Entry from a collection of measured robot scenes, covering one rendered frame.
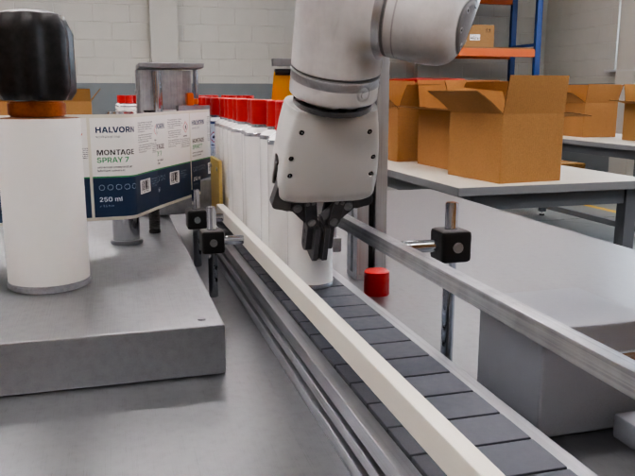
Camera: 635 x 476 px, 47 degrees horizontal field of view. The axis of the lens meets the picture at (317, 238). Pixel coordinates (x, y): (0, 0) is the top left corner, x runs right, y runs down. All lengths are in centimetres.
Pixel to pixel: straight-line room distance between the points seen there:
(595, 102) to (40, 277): 503
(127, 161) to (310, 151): 42
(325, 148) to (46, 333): 31
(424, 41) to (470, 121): 216
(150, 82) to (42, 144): 55
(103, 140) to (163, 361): 44
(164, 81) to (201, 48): 729
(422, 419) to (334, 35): 35
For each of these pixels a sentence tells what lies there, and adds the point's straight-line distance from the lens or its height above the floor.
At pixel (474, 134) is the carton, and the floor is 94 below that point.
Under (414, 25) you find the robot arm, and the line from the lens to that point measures 62.
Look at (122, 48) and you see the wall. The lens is 856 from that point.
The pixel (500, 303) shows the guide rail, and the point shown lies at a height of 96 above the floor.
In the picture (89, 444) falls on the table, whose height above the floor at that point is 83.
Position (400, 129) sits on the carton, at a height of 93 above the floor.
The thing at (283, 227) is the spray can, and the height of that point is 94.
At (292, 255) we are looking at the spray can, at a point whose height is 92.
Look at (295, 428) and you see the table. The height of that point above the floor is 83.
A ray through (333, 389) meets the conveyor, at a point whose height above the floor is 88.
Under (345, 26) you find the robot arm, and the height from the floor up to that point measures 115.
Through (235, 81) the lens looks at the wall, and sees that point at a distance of 867.
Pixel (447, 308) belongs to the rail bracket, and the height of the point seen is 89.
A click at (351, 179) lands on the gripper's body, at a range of 72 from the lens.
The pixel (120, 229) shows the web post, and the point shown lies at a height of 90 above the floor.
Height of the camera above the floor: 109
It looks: 11 degrees down
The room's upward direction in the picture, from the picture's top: straight up
